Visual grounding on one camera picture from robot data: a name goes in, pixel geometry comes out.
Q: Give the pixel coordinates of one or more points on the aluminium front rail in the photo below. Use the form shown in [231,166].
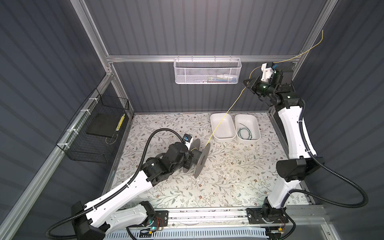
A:
[237,216]

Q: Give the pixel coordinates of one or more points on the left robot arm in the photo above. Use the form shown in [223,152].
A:
[104,215]

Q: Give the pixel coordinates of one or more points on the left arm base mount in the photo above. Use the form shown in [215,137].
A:
[159,219]

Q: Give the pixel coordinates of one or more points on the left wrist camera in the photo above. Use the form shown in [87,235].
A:
[188,140]

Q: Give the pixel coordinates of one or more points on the right white plastic bin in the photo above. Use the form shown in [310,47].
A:
[247,129]

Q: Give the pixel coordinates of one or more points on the left white plastic bin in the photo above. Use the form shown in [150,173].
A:
[223,127]

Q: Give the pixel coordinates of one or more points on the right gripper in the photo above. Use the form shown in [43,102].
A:
[255,81]

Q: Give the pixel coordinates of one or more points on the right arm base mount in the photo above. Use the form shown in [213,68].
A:
[266,214]

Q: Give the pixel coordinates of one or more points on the white slotted cable duct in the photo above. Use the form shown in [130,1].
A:
[229,233]

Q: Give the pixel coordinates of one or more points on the black wire basket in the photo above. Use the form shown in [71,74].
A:
[79,146]

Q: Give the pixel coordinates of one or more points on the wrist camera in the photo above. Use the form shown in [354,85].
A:
[268,70]
[188,140]

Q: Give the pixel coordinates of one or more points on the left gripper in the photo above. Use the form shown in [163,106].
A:
[189,160]

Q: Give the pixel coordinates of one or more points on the black foam pad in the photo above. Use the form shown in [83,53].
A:
[103,125]

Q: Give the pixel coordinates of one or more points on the items in white basket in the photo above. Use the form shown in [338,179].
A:
[218,79]

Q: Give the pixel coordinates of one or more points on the yellow marker pen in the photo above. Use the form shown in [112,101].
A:
[120,122]

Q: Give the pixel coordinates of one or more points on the dark grey foam spool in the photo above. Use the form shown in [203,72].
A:
[199,157]

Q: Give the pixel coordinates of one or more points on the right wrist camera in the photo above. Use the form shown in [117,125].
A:
[268,70]

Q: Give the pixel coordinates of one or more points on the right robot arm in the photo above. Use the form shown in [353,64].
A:
[289,106]

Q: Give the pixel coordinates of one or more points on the white wire mesh basket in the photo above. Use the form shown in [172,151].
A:
[188,70]

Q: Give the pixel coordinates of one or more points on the white plastic bin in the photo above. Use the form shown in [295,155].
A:
[247,129]
[223,127]

